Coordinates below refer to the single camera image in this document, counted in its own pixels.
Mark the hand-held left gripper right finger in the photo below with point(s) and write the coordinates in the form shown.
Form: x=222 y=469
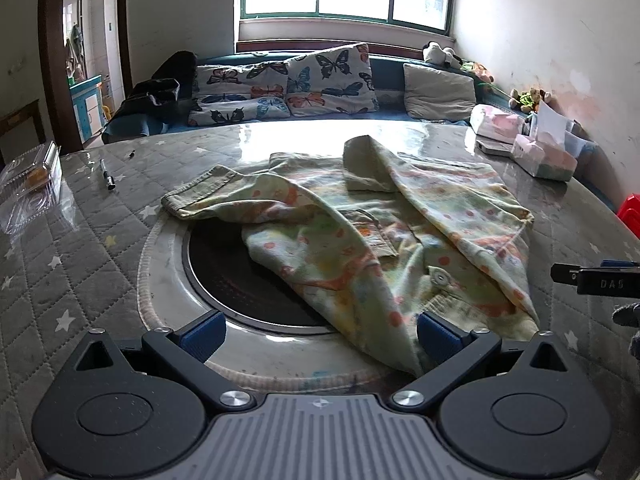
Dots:
x=440 y=335

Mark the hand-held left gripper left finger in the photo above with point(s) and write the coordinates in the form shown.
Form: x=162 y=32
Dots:
x=202 y=335

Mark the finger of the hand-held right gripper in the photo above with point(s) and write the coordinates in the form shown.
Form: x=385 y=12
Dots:
x=595 y=282

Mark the person's right hand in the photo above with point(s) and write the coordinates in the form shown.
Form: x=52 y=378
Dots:
x=627 y=314

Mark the round built-in cooktop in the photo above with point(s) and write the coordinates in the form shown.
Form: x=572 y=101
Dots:
x=220 y=270

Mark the red plastic stool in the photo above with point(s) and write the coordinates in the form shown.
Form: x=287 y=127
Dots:
x=631 y=215

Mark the pastel tissue box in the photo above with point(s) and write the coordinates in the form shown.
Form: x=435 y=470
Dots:
x=542 y=160

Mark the white paper box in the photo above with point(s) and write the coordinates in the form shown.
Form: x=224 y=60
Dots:
x=552 y=122

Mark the black pen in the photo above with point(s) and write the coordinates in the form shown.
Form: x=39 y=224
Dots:
x=107 y=174

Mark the pink tissue pack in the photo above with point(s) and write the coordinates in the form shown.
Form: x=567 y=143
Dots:
x=495 y=120

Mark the green and brown plush toy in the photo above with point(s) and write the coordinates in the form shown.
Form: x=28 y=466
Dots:
x=527 y=100

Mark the clear plastic food container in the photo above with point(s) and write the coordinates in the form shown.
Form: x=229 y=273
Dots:
x=25 y=200

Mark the orange pastry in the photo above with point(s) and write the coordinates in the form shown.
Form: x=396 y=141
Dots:
x=39 y=175

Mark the green and pink plush toy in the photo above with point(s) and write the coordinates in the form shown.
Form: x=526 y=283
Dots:
x=480 y=71

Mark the grey pillow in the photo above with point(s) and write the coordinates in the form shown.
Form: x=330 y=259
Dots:
x=437 y=92

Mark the black clothing heap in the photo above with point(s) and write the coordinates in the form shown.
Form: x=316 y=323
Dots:
x=160 y=85

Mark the blue cabinet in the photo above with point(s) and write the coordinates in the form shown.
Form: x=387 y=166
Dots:
x=87 y=107

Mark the blue sofa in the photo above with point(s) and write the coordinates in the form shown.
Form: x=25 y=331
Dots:
x=390 y=77

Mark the panda plush toy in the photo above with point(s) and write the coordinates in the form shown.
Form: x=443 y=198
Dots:
x=440 y=54

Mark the large butterfly print pillow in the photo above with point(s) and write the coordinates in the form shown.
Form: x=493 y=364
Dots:
x=330 y=80

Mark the dark wooden door frame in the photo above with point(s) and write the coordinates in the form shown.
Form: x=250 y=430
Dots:
x=52 y=60

